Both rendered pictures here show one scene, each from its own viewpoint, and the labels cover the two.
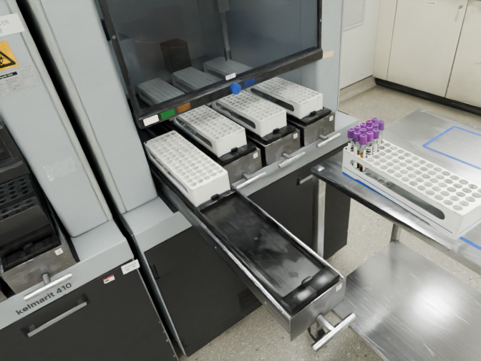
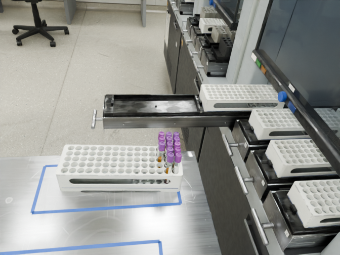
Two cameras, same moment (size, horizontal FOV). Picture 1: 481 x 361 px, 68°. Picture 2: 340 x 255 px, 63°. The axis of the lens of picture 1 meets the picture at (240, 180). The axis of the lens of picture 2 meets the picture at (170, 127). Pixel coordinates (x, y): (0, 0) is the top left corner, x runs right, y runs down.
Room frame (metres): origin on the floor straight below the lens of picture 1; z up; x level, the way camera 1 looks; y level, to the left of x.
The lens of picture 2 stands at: (0.84, -0.77, 1.40)
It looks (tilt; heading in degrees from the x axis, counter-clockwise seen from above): 40 degrees down; 109
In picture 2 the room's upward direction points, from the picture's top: 6 degrees clockwise
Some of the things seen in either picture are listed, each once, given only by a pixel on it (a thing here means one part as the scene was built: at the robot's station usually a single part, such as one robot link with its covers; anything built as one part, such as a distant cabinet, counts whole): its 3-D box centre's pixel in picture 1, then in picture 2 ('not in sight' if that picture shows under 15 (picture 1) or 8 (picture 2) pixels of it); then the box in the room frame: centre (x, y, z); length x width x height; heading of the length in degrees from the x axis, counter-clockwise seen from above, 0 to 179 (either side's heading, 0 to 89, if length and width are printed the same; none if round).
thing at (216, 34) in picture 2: not in sight; (216, 35); (0.56, 0.65, 0.85); 0.12 x 0.02 x 0.06; 121
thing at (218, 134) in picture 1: (206, 127); (296, 124); (1.00, 0.08, 0.83); 0.30 x 0.10 x 0.06; 30
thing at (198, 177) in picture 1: (184, 165); (241, 98); (0.80, 0.14, 0.83); 0.30 x 0.10 x 0.06; 30
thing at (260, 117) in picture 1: (245, 110); (320, 158); (1.07, -0.05, 0.83); 0.30 x 0.10 x 0.06; 30
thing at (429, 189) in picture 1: (407, 180); (122, 167); (0.59, -0.36, 0.85); 0.30 x 0.10 x 0.06; 26
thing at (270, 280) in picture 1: (222, 215); (192, 111); (0.64, 0.05, 0.78); 0.73 x 0.14 x 0.09; 30
